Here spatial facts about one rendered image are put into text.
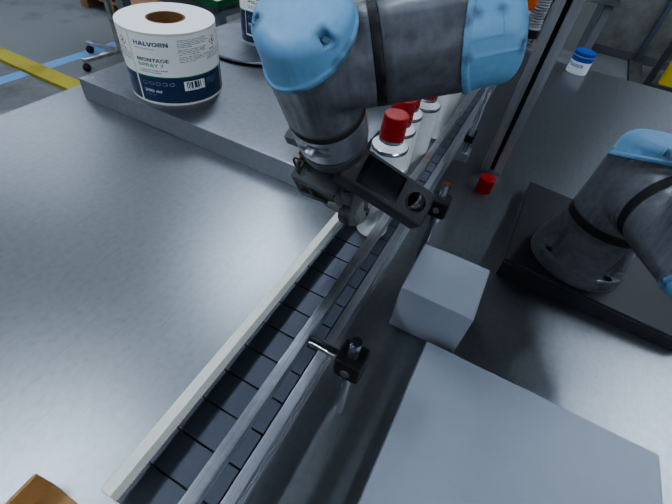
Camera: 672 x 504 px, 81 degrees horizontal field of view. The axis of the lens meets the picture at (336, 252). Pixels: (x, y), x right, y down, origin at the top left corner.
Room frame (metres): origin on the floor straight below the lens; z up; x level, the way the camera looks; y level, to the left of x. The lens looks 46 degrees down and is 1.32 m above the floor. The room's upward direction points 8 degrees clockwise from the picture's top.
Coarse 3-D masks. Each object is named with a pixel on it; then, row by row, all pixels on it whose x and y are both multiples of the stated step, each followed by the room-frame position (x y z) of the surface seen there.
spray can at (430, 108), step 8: (424, 104) 0.61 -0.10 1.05; (432, 104) 0.61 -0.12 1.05; (440, 104) 0.62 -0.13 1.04; (424, 112) 0.60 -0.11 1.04; (432, 112) 0.60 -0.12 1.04; (424, 120) 0.60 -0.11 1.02; (432, 120) 0.60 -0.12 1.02; (424, 128) 0.60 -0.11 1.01; (432, 128) 0.61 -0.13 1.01; (424, 136) 0.60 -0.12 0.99; (416, 144) 0.60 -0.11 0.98; (424, 144) 0.60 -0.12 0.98; (416, 152) 0.60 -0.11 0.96; (424, 152) 0.61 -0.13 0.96; (416, 160) 0.60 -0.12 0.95; (408, 168) 0.60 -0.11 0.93
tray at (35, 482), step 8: (32, 480) 0.07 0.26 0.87; (40, 480) 0.07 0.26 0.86; (24, 488) 0.06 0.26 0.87; (32, 488) 0.07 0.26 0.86; (40, 488) 0.07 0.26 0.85; (48, 488) 0.07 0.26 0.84; (56, 488) 0.07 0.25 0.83; (16, 496) 0.06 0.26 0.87; (24, 496) 0.06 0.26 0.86; (32, 496) 0.06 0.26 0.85; (40, 496) 0.06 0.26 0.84; (48, 496) 0.07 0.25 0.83; (56, 496) 0.07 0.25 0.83; (64, 496) 0.07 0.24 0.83
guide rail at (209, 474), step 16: (448, 128) 0.70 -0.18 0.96; (416, 176) 0.53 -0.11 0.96; (384, 224) 0.41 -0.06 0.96; (368, 240) 0.37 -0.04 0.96; (352, 272) 0.31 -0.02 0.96; (336, 288) 0.28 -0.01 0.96; (320, 304) 0.26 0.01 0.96; (320, 320) 0.24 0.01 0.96; (304, 336) 0.21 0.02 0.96; (288, 352) 0.19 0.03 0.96; (288, 368) 0.18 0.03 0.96; (272, 384) 0.16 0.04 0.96; (256, 400) 0.14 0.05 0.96; (240, 416) 0.13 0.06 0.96; (256, 416) 0.13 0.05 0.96; (240, 432) 0.11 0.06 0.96; (224, 448) 0.10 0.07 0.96; (208, 464) 0.08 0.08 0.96; (224, 464) 0.09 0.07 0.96; (208, 480) 0.07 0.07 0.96; (192, 496) 0.06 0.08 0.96
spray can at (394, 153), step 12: (384, 120) 0.47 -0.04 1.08; (396, 120) 0.47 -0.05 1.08; (408, 120) 0.48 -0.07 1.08; (384, 132) 0.47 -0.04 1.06; (396, 132) 0.47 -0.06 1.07; (372, 144) 0.47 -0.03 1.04; (384, 144) 0.47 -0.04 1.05; (396, 144) 0.47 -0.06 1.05; (384, 156) 0.46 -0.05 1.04; (396, 156) 0.46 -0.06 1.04; (372, 216) 0.46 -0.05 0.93; (360, 228) 0.46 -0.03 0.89; (372, 228) 0.46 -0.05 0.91
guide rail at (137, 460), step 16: (336, 224) 0.45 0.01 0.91; (320, 240) 0.40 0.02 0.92; (304, 256) 0.37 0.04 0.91; (288, 272) 0.34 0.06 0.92; (272, 288) 0.31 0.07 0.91; (288, 288) 0.32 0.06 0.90; (272, 304) 0.29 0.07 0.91; (256, 320) 0.26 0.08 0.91; (240, 336) 0.23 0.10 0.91; (224, 352) 0.21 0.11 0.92; (208, 368) 0.19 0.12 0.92; (192, 384) 0.17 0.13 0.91; (208, 384) 0.17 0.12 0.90; (176, 400) 0.15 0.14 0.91; (192, 400) 0.15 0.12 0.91; (176, 416) 0.13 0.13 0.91; (160, 432) 0.12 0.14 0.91; (144, 448) 0.10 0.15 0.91; (128, 464) 0.09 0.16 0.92; (144, 464) 0.09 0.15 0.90; (112, 480) 0.07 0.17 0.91; (128, 480) 0.08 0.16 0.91; (112, 496) 0.06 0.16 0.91
